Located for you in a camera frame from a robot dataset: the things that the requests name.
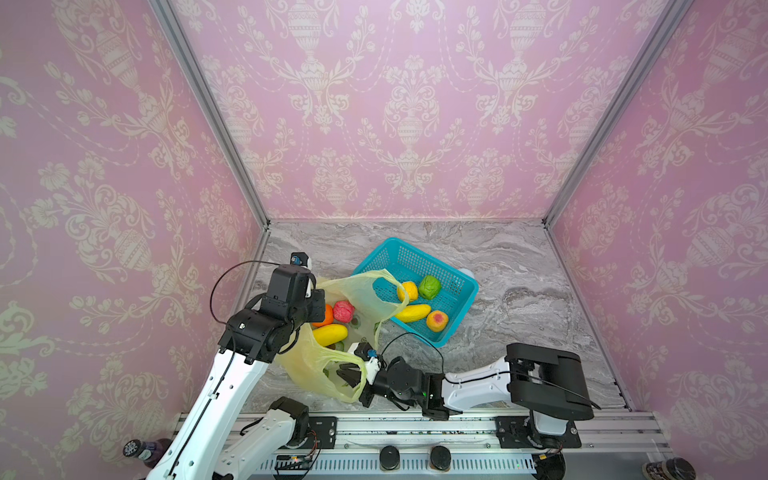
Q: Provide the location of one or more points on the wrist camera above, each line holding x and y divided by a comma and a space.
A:
301, 259
373, 364

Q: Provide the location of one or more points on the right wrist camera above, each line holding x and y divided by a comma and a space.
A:
373, 364

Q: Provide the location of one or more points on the green fruit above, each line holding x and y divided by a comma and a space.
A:
429, 287

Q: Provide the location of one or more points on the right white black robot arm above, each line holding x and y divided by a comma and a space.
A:
549, 383

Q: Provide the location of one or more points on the teal plastic basket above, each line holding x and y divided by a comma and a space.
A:
440, 295

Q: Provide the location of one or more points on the orange yellow fruit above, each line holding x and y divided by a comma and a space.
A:
437, 321

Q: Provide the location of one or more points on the left black round knob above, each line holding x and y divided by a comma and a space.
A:
389, 458

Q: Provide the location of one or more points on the right black round knob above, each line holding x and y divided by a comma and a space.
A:
440, 458

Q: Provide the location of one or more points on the yellow plastic bag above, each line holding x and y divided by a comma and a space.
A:
313, 367

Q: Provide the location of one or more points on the purple plastic bottle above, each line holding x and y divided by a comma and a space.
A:
149, 452

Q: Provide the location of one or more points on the yellow lemon fruit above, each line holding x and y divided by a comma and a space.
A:
408, 291

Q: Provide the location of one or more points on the yellow mango fruit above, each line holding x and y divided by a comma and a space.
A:
331, 334
414, 313

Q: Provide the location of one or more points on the red fruit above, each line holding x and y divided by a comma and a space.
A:
343, 311

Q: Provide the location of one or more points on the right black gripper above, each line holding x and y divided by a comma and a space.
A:
365, 375

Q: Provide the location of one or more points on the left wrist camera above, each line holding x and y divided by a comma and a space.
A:
301, 259

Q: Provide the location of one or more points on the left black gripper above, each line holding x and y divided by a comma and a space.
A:
319, 298

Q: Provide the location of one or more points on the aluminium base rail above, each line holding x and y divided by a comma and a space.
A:
346, 445

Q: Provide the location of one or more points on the dark jar bottom right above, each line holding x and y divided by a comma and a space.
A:
676, 468

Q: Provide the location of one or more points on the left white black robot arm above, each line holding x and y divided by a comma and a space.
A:
200, 449

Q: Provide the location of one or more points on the black round knob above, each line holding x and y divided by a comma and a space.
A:
440, 458
389, 458

